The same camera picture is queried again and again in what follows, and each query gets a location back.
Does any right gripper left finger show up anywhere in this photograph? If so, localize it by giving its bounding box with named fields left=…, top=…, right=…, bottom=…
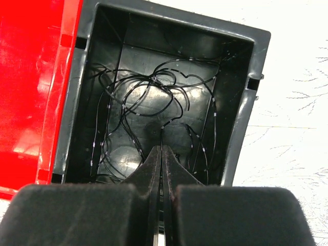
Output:
left=1, top=147, right=161, bottom=245

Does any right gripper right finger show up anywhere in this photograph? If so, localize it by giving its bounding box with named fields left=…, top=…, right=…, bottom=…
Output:
left=162, top=146, right=315, bottom=245

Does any thin dark wire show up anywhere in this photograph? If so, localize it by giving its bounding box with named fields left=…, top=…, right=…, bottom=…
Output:
left=89, top=57, right=221, bottom=183

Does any floral table mat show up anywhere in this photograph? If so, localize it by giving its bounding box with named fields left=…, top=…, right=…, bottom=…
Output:
left=161, top=1, right=327, bottom=245

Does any black plastic bin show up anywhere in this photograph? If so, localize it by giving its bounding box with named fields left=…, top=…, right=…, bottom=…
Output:
left=51, top=1, right=271, bottom=186

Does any red plastic bin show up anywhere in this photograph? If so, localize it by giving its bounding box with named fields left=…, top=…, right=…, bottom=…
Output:
left=1, top=1, right=83, bottom=200

